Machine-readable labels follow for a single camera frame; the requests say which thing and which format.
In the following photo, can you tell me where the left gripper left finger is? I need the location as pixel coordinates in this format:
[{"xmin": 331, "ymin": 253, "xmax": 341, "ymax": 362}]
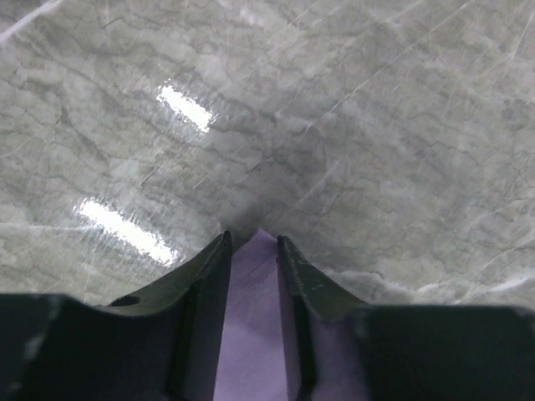
[{"xmin": 1, "ymin": 232, "xmax": 232, "ymax": 400}]

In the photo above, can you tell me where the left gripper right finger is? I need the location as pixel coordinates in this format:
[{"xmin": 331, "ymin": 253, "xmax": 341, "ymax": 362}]
[{"xmin": 277, "ymin": 236, "xmax": 534, "ymax": 400}]

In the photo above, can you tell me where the lavender t shirt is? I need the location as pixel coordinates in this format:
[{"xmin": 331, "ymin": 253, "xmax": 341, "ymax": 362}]
[{"xmin": 214, "ymin": 229, "xmax": 369, "ymax": 400}]

